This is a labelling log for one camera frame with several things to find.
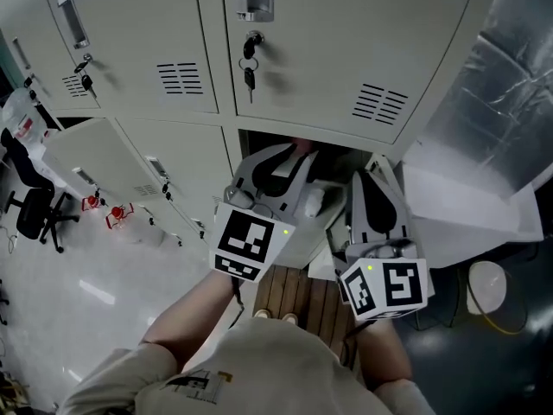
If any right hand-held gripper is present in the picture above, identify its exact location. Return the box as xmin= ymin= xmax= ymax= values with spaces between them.
xmin=335 ymin=170 xmax=429 ymax=323

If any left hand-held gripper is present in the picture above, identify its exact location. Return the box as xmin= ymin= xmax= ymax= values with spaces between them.
xmin=209 ymin=143 xmax=321 ymax=284

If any grey metal locker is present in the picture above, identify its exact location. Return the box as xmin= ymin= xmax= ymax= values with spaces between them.
xmin=0 ymin=0 xmax=480 ymax=276

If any person's left forearm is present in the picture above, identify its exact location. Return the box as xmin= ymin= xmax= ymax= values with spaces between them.
xmin=140 ymin=270 xmax=243 ymax=371

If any person's right forearm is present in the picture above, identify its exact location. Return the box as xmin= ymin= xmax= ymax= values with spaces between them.
xmin=345 ymin=317 xmax=414 ymax=393

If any small white bottle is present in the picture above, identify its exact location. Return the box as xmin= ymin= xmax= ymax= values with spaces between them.
xmin=303 ymin=187 xmax=326 ymax=220

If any wooden slat platform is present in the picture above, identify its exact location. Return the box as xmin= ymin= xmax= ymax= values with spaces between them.
xmin=252 ymin=265 xmax=360 ymax=371

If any silver foil-wrapped column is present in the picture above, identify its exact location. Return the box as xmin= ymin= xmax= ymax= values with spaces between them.
xmin=404 ymin=0 xmax=553 ymax=198

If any person's beige shirt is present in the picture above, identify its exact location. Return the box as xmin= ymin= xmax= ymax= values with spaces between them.
xmin=58 ymin=317 xmax=433 ymax=415

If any white water dispenser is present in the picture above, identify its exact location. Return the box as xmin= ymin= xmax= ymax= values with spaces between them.
xmin=26 ymin=138 xmax=67 ymax=186

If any black office chair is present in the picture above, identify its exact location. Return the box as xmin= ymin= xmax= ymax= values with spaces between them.
xmin=0 ymin=127 xmax=81 ymax=254

